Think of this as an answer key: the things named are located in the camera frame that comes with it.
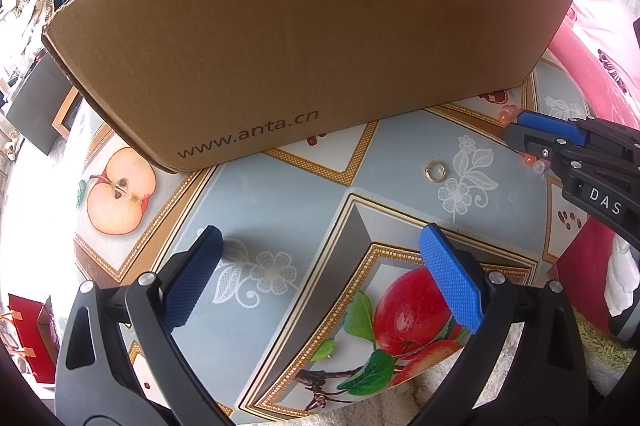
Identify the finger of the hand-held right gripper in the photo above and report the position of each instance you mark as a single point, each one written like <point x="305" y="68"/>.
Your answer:
<point x="550" y="125"/>
<point x="530" y="140"/>

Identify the grey cabinet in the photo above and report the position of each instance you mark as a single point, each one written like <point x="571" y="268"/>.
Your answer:
<point x="35" y="105"/>

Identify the wooden stool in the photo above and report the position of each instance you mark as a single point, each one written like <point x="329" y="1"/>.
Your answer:
<point x="62" y="115"/>

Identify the red cloth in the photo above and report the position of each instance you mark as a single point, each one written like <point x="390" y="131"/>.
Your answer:
<point x="585" y="266"/>

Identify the white plush garment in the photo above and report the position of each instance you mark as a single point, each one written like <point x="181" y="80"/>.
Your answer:
<point x="600" y="356"/>

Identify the brown cardboard box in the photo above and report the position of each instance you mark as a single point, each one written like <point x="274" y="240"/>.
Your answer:
<point x="300" y="30"/>

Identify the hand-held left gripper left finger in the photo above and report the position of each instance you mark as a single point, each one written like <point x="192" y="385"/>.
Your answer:
<point x="192" y="278"/>

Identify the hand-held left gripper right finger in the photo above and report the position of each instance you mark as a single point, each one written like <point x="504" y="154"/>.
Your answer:
<point x="450" y="278"/>

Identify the red paper bag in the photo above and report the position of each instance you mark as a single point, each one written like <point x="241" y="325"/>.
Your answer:
<point x="27" y="336"/>

